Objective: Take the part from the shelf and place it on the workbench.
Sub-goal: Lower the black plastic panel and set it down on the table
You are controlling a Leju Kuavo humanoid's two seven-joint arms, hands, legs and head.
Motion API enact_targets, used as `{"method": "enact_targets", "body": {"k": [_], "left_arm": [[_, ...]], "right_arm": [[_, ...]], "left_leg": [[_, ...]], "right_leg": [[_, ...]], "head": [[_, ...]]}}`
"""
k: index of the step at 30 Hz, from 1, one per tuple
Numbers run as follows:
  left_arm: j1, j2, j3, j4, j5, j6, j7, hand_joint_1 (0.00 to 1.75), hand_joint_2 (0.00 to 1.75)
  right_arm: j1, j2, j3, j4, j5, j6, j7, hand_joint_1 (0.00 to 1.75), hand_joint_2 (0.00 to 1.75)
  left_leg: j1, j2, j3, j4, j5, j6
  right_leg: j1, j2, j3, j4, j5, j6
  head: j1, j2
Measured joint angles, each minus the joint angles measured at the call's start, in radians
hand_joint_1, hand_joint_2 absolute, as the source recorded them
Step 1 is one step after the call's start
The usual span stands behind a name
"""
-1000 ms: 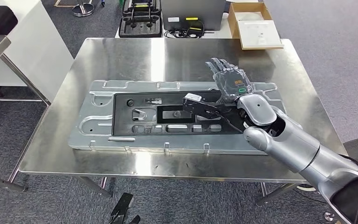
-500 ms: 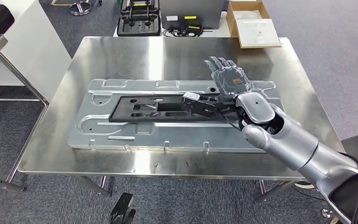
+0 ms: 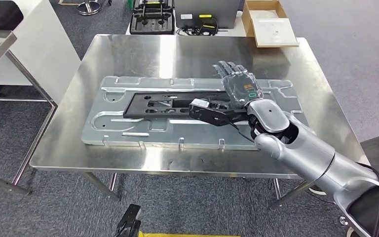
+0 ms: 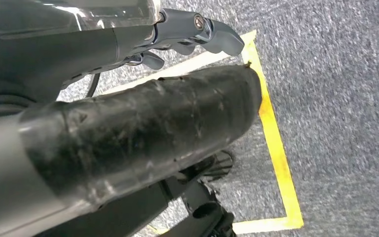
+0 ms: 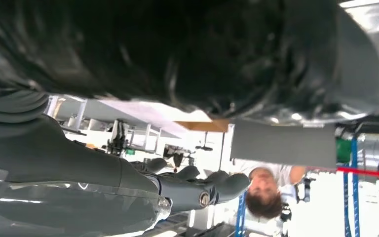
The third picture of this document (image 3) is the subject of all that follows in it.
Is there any black padded case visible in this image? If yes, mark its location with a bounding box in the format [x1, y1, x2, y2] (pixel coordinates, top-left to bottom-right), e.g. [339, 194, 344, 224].
[0, 0, 24, 31]

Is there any white flat board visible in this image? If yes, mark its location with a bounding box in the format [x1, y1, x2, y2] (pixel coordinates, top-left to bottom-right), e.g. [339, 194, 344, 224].
[253, 18, 299, 46]

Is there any silver stamped metal plate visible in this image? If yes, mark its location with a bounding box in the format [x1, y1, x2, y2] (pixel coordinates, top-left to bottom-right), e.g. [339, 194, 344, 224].
[80, 76, 309, 151]

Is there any grey equipment case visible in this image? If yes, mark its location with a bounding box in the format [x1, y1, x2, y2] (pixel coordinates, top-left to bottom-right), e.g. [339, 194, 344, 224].
[175, 0, 242, 30]

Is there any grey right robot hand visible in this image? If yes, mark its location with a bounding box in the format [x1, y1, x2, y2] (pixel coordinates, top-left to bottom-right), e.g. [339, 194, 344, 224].
[209, 60, 264, 112]

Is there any black coiled cable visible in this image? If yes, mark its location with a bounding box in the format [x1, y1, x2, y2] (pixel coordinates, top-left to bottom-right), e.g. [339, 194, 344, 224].
[176, 18, 228, 37]

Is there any black foam tray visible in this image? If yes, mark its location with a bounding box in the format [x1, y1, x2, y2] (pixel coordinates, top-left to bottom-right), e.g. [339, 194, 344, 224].
[129, 0, 176, 36]

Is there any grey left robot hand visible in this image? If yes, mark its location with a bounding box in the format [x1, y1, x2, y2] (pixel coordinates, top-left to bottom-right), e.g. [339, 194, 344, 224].
[114, 204, 142, 237]

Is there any white cabinet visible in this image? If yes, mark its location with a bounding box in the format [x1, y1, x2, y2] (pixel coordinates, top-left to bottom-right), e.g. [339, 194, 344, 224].
[0, 0, 81, 105]

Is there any white table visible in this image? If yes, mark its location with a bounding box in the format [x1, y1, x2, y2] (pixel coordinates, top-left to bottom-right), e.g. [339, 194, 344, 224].
[125, 9, 247, 37]

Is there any stainless steel workbench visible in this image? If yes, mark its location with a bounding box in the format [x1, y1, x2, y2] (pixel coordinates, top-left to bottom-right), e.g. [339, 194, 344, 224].
[29, 34, 371, 211]

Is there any brown cardboard box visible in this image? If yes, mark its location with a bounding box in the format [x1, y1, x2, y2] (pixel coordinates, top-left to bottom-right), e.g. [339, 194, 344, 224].
[241, 0, 300, 48]

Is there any stainless steel side table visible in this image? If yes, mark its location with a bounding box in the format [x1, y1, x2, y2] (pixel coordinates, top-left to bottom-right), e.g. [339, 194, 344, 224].
[0, 31, 58, 197]

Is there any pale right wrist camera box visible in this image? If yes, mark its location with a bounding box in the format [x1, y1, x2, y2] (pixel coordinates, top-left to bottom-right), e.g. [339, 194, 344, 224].
[189, 98, 249, 127]

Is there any black plastic plate bracket part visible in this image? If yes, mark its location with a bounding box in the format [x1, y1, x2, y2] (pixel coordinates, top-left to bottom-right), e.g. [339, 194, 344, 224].
[123, 91, 239, 119]

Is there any chrome chair base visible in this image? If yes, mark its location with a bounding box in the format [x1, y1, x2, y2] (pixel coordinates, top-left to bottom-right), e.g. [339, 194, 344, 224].
[77, 0, 102, 16]

